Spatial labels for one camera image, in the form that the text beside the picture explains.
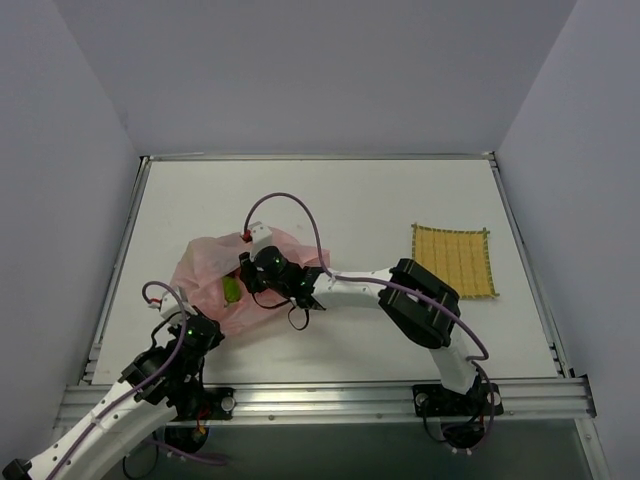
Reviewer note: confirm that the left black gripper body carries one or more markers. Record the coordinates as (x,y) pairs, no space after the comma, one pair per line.
(182,326)

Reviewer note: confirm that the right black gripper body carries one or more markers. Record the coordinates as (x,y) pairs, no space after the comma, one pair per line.
(248,279)

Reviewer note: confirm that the pink plastic bag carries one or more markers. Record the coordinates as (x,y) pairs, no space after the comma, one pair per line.
(208,273)

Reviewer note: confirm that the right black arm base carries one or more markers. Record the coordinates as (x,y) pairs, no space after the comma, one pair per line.
(458,421)

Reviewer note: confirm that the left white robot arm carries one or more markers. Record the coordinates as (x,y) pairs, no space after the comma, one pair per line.
(160,385)

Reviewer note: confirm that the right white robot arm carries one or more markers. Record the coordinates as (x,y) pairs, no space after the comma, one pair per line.
(423,307)

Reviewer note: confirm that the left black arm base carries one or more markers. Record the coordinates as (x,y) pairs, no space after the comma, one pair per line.
(201,405)

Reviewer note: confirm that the green fake fruit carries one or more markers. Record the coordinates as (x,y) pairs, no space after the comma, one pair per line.
(232,291)

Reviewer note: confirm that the yellow bamboo mat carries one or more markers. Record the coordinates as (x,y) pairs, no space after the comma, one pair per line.
(460,258)

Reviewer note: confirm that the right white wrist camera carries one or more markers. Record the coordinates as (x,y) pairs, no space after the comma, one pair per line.
(257,236)

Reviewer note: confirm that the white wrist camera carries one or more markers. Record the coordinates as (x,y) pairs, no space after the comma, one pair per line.
(169,305)
(257,236)

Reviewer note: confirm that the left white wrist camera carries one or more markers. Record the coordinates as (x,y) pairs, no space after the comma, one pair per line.
(169,305)

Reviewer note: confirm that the aluminium front rail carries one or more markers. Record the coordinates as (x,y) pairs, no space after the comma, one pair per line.
(393,402)

